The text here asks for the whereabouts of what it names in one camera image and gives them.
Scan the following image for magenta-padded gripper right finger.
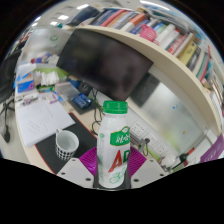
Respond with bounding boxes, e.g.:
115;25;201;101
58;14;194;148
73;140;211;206
127;146;169;189

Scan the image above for tangled black cables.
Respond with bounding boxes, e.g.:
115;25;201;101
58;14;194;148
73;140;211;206
89;88;105;136

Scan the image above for white tissue packs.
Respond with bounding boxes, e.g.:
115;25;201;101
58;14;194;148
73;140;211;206
39;69;61;87

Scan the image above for black office chair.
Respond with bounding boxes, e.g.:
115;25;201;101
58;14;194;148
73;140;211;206
0;49;22;144

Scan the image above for small blue box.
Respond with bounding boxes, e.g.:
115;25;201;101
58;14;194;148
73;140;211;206
72;93;93;109

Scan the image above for beige shelf with books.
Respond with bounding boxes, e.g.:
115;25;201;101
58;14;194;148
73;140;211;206
64;3;224;138

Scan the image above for clear plastic box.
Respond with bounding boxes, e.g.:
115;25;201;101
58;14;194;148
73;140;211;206
54;81;81;101

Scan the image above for white lidded jar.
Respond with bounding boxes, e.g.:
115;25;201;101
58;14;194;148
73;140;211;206
159;154;178;171

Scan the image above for white wall socket with plug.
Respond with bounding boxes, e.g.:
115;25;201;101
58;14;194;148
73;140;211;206
144;132;158;147

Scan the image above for white paper sheets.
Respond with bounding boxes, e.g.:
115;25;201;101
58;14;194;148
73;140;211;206
15;99;76;148

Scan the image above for black white checkered mug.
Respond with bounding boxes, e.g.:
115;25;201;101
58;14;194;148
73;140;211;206
54;128;80;162

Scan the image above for black red-edged desk mat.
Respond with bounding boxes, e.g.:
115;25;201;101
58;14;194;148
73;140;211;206
34;112;101;175

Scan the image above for white drink bottle green cap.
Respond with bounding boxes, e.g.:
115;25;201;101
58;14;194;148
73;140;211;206
96;99;132;190

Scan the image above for black computer monitor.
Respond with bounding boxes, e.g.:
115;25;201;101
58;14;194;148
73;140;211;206
55;28;154;103

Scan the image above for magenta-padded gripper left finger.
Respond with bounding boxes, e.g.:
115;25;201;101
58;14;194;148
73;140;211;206
56;146;100;189

